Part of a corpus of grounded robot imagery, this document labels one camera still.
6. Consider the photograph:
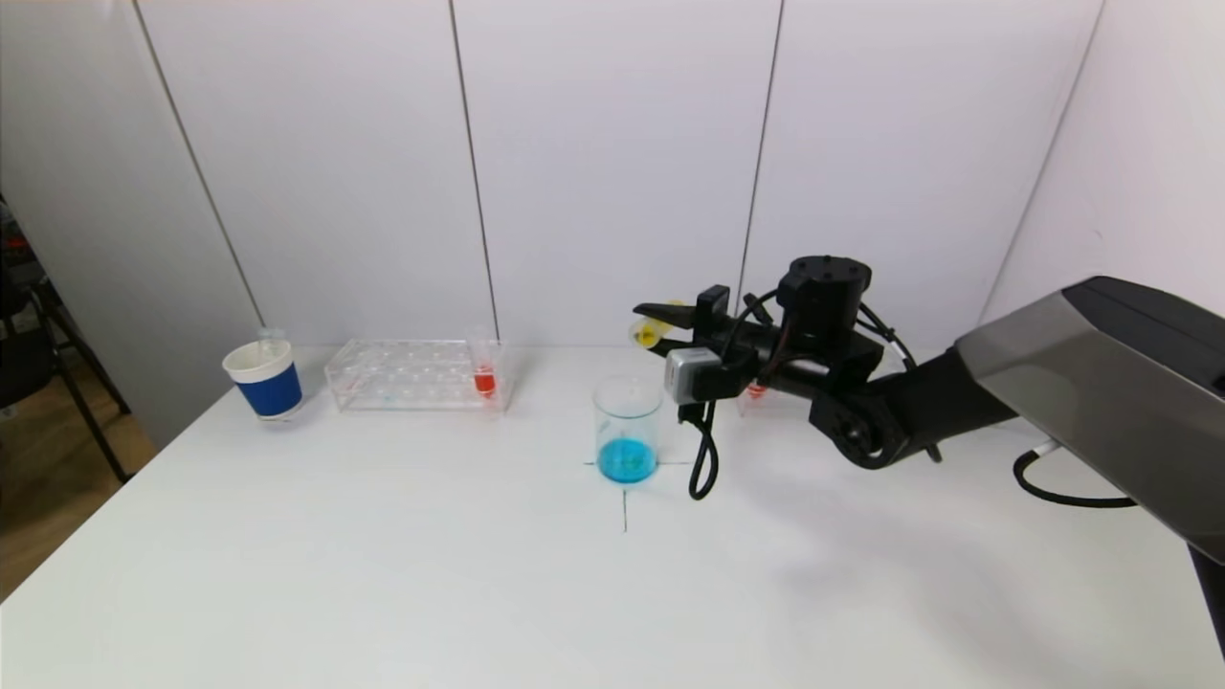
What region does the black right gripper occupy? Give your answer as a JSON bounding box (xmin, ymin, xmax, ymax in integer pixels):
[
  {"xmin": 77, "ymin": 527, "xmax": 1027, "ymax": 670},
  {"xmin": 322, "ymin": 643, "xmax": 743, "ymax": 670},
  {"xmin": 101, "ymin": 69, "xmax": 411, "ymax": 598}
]
[{"xmin": 633, "ymin": 284, "xmax": 783, "ymax": 376}]

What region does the test tube with yellow pigment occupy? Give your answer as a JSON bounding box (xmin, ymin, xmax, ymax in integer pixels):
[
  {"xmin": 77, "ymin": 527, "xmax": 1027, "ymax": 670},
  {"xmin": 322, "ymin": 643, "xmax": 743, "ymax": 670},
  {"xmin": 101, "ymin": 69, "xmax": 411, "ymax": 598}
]
[{"xmin": 629, "ymin": 301, "xmax": 685, "ymax": 350}]

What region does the clear acrylic test tube rack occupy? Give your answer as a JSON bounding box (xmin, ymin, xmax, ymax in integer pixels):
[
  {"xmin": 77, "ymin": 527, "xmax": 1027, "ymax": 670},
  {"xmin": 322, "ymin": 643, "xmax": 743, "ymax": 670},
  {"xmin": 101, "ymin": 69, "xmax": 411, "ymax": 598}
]
[
  {"xmin": 323, "ymin": 338, "xmax": 511, "ymax": 414},
  {"xmin": 732, "ymin": 378, "xmax": 814, "ymax": 418}
]

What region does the clear glass beaker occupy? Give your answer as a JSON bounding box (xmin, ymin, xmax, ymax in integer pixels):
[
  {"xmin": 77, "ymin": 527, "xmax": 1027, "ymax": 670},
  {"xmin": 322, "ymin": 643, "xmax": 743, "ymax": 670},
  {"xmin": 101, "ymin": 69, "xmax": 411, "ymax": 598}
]
[{"xmin": 591, "ymin": 375, "xmax": 664, "ymax": 485}]

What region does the white paper cup blue sleeve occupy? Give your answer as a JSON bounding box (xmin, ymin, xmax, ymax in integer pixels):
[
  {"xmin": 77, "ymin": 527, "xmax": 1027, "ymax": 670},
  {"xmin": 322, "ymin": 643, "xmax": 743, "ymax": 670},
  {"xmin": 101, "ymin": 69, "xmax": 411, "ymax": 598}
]
[{"xmin": 222, "ymin": 340, "xmax": 304, "ymax": 423}]

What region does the black metal stand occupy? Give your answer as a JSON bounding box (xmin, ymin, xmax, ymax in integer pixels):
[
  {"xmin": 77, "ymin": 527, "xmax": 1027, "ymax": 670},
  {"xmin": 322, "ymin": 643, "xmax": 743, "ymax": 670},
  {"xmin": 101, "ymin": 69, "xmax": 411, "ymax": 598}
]
[{"xmin": 0, "ymin": 196, "xmax": 135, "ymax": 487}]

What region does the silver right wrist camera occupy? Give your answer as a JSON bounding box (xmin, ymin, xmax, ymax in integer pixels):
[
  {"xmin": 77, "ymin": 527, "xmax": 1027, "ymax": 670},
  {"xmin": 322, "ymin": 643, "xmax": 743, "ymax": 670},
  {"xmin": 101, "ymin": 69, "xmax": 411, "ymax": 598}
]
[{"xmin": 663, "ymin": 344, "xmax": 721, "ymax": 405}]

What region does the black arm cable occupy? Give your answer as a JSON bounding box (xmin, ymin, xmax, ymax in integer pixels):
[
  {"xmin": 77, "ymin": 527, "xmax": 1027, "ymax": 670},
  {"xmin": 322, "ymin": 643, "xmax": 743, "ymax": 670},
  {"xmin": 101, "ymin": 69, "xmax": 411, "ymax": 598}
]
[{"xmin": 678, "ymin": 287, "xmax": 1140, "ymax": 508}]

